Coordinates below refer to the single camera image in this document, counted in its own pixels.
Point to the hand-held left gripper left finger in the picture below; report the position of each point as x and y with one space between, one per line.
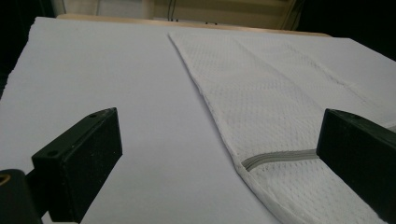
84 161

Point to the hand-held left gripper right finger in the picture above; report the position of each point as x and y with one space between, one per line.
358 152

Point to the white mesh garment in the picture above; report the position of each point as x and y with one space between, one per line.
274 102

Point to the beige curtain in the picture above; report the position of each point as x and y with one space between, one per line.
218 12

